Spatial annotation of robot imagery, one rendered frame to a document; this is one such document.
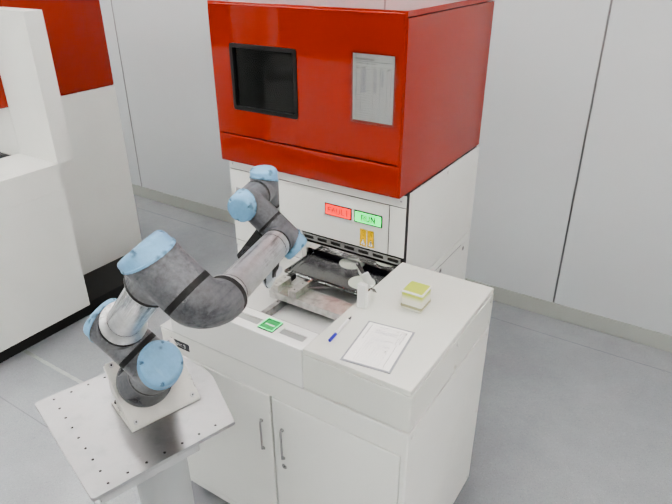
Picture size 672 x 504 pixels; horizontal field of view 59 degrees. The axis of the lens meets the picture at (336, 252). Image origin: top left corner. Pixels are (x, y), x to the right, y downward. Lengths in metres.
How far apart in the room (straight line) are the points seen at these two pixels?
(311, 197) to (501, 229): 1.65
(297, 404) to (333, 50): 1.13
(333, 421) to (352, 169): 0.85
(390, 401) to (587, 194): 2.11
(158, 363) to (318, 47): 1.13
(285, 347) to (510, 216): 2.14
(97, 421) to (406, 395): 0.85
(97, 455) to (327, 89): 1.30
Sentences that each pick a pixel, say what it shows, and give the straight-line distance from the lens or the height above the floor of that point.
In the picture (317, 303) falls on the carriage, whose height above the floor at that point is 0.88.
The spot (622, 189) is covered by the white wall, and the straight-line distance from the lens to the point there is 3.41.
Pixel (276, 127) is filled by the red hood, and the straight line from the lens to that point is 2.22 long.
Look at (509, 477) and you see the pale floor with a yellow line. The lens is 2.75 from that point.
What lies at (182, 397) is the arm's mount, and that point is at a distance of 1.79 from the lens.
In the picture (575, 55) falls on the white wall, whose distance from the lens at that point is 3.31.
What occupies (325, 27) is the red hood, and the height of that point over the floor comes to 1.75.
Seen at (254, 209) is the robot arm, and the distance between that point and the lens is 1.49.
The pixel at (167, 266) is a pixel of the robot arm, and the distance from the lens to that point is 1.18.
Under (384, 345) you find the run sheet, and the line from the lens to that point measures 1.72.
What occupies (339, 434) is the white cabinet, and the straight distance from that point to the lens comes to 1.82.
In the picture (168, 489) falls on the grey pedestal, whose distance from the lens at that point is 1.96.
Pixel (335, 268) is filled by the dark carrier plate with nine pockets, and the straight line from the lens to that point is 2.24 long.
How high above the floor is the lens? 1.98
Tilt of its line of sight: 27 degrees down
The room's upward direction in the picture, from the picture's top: straight up
